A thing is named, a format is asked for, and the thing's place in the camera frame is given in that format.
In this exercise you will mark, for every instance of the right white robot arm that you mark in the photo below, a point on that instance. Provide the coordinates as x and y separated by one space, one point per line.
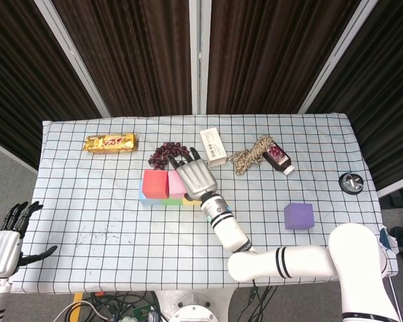
305 265

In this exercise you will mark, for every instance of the pink foam cube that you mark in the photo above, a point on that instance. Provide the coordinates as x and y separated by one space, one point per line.
175 186

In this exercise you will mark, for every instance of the light blue foam cube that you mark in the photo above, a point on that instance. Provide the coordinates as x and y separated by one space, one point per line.
144 200

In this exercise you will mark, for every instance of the dark brown ribbed panel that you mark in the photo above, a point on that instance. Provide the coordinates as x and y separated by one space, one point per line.
272 50
20 67
131 50
389 84

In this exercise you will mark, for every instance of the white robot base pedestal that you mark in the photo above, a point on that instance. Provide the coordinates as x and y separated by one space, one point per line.
194 302

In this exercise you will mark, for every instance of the green foam cube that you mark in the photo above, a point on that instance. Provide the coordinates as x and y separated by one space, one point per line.
172 202

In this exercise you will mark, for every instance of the white black checkered tablecloth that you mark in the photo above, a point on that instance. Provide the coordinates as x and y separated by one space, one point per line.
104 218

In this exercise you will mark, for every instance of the white partition frame post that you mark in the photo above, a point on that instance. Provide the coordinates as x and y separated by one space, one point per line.
199 50
336 57
74 57

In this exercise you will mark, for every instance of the gold snack package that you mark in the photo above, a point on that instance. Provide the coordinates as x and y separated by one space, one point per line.
111 143

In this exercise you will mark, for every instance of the dark juice bottle white cap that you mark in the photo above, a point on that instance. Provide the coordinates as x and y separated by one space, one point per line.
278 158

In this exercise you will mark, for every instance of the purple foam cube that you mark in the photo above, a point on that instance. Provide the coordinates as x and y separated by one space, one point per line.
299 217

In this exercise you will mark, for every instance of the white carton box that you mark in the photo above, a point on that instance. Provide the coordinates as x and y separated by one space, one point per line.
214 147

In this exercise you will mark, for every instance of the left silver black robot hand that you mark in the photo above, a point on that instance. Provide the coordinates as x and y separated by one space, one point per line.
1 251

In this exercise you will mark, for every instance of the green circuit board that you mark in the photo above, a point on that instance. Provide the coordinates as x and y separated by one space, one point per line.
142 312

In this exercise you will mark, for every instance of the yellow foam cube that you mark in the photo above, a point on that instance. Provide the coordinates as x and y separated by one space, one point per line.
189 202

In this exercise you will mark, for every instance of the red foam cube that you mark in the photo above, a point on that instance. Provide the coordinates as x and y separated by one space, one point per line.
154 184

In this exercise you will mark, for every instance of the dark red grape bunch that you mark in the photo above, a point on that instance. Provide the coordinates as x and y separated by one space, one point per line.
159 156

